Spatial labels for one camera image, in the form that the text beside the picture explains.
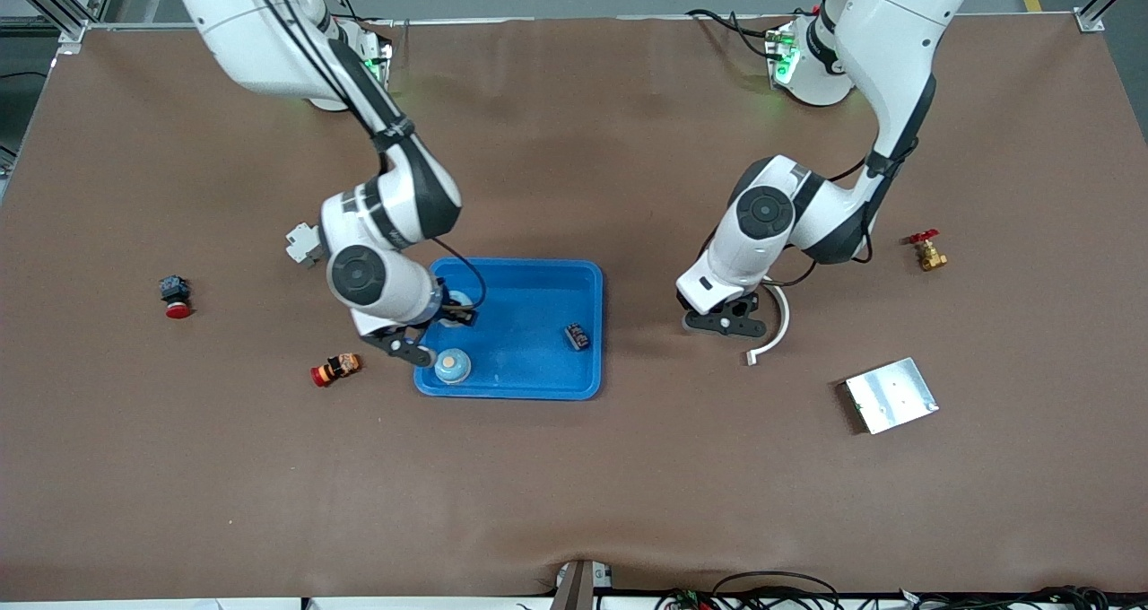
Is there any red mushroom push button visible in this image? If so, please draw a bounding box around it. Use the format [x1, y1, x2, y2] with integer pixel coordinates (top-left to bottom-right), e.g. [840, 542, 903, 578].
[159, 274, 193, 320]

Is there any black cable loop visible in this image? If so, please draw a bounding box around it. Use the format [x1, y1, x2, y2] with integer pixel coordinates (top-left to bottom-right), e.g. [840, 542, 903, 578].
[713, 571, 842, 610]

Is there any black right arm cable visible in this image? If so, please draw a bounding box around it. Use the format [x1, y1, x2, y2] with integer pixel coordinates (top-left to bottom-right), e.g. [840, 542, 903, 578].
[433, 238, 488, 310]

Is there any black cable bundle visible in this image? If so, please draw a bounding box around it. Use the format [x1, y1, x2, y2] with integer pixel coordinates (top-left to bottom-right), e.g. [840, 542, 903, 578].
[951, 585, 1113, 610]

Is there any red yellow emergency stop button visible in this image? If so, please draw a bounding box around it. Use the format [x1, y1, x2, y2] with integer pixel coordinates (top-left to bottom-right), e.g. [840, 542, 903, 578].
[310, 352, 363, 388]

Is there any brass valve red handle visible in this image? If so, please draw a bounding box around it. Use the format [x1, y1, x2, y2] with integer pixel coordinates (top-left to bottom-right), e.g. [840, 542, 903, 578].
[908, 229, 949, 273]

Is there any grey metal mounting post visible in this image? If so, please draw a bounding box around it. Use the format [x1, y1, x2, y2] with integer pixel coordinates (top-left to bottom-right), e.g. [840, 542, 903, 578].
[550, 560, 596, 610]

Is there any white circuit breaker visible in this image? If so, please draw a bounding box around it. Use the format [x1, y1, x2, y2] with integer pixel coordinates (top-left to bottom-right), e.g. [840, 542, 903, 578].
[285, 222, 326, 269]

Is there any square metal plate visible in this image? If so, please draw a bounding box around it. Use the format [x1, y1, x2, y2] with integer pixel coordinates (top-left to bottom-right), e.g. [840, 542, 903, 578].
[839, 357, 940, 436]

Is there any black base cable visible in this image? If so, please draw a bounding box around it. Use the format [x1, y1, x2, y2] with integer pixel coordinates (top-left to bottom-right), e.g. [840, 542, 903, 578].
[686, 7, 779, 59]

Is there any white curved plastic bracket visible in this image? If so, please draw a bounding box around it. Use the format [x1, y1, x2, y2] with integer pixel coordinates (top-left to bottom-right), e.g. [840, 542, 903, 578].
[745, 283, 792, 367]

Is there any blue plastic tray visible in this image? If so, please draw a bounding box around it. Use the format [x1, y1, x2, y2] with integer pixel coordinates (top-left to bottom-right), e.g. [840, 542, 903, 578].
[413, 257, 604, 402]

